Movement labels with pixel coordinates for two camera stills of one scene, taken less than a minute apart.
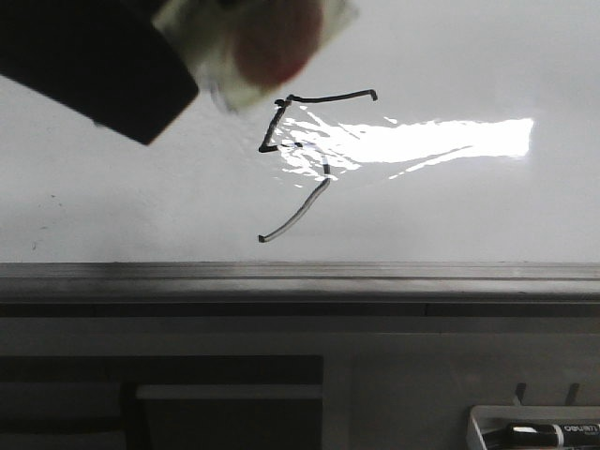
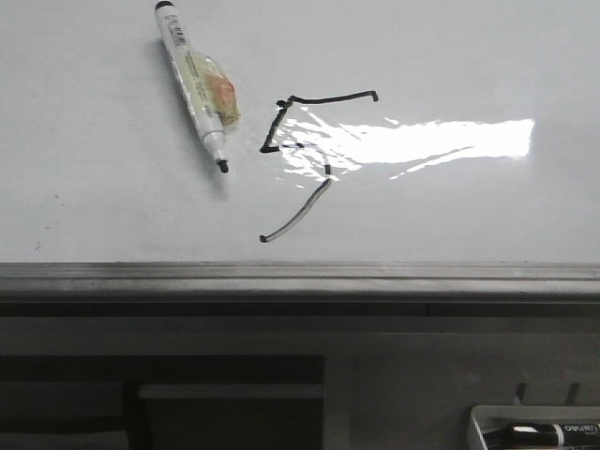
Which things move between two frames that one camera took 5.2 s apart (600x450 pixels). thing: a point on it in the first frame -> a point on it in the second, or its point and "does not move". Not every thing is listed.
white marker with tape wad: x=243 y=52 -> x=208 y=92
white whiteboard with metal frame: x=438 y=152 does not move
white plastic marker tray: x=484 y=418 does not move
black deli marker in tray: x=544 y=436 does not move
